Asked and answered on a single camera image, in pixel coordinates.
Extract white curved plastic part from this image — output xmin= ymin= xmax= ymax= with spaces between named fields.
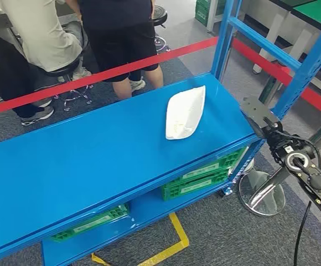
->
xmin=165 ymin=85 xmax=206 ymax=141

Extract blue metal shelf rack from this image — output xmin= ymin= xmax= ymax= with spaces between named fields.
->
xmin=0 ymin=0 xmax=321 ymax=266

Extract white round shelf foot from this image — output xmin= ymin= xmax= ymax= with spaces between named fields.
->
xmin=243 ymin=157 xmax=255 ymax=174

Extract green top workbench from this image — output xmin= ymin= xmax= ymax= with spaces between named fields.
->
xmin=253 ymin=0 xmax=321 ymax=76

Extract green plastic crate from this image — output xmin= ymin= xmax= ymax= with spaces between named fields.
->
xmin=160 ymin=168 xmax=231 ymax=202
xmin=174 ymin=146 xmax=247 ymax=181
xmin=51 ymin=203 xmax=130 ymax=243

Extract red barrier belt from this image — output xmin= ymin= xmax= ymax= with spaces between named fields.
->
xmin=231 ymin=38 xmax=321 ymax=117
xmin=0 ymin=37 xmax=218 ymax=118

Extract person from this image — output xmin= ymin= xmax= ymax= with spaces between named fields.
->
xmin=0 ymin=0 xmax=54 ymax=126
xmin=65 ymin=0 xmax=164 ymax=100
xmin=0 ymin=0 xmax=93 ymax=82

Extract black round stool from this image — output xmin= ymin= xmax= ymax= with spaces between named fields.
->
xmin=152 ymin=5 xmax=171 ymax=53

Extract stacked green crates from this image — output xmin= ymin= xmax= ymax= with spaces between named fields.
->
xmin=194 ymin=0 xmax=227 ymax=27

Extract black stool chrome base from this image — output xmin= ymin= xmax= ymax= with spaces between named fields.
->
xmin=43 ymin=55 xmax=93 ymax=112

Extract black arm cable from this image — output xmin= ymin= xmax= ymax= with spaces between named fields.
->
xmin=293 ymin=201 xmax=313 ymax=266

